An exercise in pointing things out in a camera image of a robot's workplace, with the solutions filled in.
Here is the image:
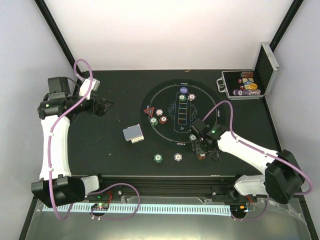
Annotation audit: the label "round black poker mat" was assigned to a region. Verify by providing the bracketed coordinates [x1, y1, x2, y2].
[140, 79, 228, 152]

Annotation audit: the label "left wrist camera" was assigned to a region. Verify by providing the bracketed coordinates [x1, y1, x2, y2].
[78, 78, 100, 100]

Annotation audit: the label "purple blind button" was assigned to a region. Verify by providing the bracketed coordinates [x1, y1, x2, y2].
[179, 86, 188, 94]

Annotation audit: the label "red triangle marker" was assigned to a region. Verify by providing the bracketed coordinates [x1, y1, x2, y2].
[143, 107, 155, 118]

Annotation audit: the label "black left motor block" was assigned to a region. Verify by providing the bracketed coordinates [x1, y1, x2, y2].
[47, 76, 71, 99]

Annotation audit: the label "aluminium poker case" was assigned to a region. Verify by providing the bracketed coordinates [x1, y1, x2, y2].
[216, 42, 280, 100]

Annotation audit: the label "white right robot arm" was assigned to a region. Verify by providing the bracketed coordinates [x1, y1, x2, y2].
[189, 119, 306, 204]

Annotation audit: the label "black aluminium rail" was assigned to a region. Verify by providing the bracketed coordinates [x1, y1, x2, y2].
[97, 174, 303, 203]

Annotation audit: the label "green poker chip stack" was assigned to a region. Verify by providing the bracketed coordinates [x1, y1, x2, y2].
[153, 153, 163, 163]

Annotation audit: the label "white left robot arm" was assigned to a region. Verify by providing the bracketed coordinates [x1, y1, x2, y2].
[31, 97, 113, 208]

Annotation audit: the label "red poker chip stack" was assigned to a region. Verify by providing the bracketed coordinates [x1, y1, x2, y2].
[197, 153, 207, 160]

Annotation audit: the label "white slotted cable duct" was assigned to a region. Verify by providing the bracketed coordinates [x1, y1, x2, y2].
[42, 201, 232, 216]

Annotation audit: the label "brown chips row in case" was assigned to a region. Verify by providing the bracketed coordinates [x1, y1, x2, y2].
[240, 71, 254, 78]

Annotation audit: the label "card boxes in case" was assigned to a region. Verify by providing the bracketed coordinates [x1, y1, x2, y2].
[242, 78, 258, 90]

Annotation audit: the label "purple chips row in case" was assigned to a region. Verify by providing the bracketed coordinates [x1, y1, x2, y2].
[232, 89, 261, 96]

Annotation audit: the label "blue poker chip stack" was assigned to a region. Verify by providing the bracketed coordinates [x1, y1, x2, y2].
[174, 153, 183, 162]

